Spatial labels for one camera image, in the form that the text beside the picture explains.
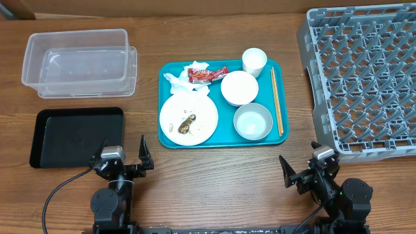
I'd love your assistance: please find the black plastic tray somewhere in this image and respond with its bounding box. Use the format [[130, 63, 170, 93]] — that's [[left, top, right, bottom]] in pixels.
[[29, 107, 124, 168]]

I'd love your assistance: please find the grey dishwasher rack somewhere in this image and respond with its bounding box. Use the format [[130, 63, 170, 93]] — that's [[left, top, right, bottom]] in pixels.
[[296, 3, 415, 163]]

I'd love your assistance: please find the clear plastic bin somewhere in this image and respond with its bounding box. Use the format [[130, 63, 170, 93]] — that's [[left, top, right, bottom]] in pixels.
[[21, 29, 138, 99]]

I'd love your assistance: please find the grey bowl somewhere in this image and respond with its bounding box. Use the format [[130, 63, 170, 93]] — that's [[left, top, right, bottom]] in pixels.
[[233, 103, 274, 140]]

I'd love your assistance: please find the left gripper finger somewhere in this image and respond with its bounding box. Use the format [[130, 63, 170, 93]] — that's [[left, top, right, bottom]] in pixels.
[[138, 135, 154, 170], [88, 138, 107, 166]]

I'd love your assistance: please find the white paper cup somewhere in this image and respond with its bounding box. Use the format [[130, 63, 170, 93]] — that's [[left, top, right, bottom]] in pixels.
[[242, 48, 267, 78]]

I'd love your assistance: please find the white round plate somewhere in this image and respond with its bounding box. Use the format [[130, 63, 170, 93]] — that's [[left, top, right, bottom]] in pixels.
[[159, 92, 218, 146]]

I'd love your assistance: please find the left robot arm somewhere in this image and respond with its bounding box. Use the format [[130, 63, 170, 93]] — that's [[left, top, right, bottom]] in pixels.
[[89, 136, 154, 233]]

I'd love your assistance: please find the white napkin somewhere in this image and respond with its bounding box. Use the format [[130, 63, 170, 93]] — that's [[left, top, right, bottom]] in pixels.
[[163, 60, 210, 96]]

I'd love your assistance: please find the black cable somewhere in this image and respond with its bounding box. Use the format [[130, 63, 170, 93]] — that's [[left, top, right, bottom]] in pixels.
[[42, 166, 95, 234]]

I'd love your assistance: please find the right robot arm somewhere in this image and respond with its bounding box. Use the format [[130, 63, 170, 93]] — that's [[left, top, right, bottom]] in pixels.
[[279, 141, 373, 234]]

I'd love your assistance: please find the red snack wrapper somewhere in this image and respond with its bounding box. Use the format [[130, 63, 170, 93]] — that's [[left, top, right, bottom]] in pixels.
[[188, 66, 229, 84]]

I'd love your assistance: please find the brown food scrap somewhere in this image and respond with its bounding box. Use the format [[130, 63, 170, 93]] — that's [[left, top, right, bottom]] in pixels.
[[178, 114, 196, 134]]

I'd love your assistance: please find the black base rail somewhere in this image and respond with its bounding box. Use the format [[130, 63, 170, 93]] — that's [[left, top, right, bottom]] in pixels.
[[139, 225, 318, 234]]

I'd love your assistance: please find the pink bowl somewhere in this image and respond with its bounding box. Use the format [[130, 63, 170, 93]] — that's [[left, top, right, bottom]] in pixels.
[[220, 71, 259, 107]]

